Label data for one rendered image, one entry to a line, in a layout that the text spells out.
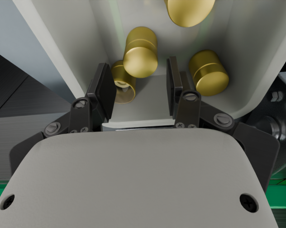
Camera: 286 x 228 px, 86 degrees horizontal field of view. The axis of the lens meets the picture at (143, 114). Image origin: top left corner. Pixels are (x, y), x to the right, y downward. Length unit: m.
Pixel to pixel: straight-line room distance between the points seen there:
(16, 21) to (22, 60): 0.11
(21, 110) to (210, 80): 0.77
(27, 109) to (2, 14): 0.43
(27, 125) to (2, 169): 0.08
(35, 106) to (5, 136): 0.44
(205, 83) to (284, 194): 0.16
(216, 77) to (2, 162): 0.33
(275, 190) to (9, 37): 0.57
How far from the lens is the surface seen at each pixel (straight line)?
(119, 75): 0.17
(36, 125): 0.34
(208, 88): 0.18
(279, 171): 0.21
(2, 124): 0.40
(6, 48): 0.54
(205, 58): 0.19
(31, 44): 0.49
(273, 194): 0.25
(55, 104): 0.75
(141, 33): 0.17
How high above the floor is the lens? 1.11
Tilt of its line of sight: 41 degrees down
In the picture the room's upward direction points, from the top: 178 degrees counter-clockwise
